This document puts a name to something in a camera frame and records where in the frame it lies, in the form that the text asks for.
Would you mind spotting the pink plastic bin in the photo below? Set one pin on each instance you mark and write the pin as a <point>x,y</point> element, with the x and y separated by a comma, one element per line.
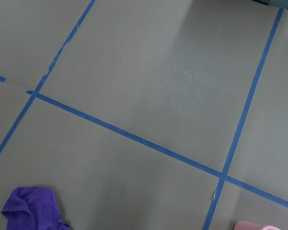
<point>245,225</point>

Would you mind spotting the purple cloth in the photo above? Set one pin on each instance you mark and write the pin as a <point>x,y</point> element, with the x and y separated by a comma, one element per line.
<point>33,208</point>

